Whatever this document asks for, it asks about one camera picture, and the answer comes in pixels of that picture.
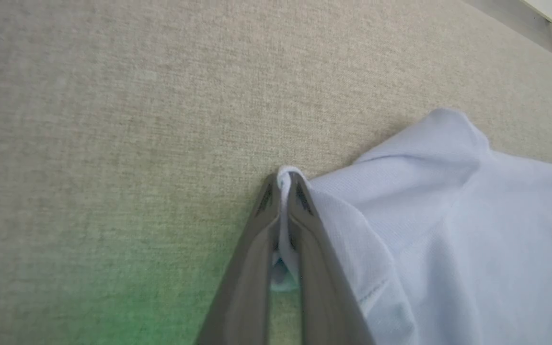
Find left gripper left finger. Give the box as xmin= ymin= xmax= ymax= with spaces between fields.
xmin=195 ymin=173 xmax=282 ymax=345

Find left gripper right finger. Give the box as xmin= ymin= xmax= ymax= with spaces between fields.
xmin=287 ymin=172 xmax=377 ymax=345

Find grey fabric sofa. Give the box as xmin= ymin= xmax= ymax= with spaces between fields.
xmin=0 ymin=0 xmax=552 ymax=345

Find light blue garment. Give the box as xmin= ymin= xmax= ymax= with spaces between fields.
xmin=270 ymin=108 xmax=552 ymax=345

